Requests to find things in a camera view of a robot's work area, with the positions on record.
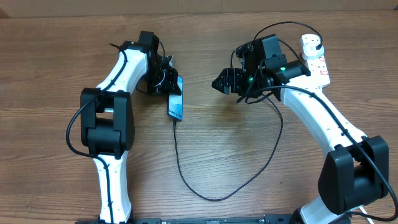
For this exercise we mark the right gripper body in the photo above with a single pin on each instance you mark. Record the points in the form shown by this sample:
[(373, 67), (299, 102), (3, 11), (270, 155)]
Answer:
[(242, 83)]

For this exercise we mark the Samsung Galaxy smartphone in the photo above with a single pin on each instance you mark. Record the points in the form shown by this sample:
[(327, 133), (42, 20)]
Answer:
[(175, 103)]

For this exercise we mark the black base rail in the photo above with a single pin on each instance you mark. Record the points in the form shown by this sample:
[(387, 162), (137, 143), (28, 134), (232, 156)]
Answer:
[(267, 219)]

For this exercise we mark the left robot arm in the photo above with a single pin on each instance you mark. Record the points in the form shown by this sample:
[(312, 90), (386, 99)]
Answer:
[(107, 120)]

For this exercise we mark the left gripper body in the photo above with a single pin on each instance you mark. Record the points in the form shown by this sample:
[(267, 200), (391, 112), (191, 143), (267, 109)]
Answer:
[(160, 81)]

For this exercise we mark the white charger plug adapter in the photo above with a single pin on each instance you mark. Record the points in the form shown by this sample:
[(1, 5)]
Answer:
[(310, 51)]

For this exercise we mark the white power strip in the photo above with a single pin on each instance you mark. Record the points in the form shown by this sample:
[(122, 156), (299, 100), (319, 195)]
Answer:
[(318, 67)]

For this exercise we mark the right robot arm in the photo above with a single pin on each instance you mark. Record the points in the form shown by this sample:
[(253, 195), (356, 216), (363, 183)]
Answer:
[(356, 167)]

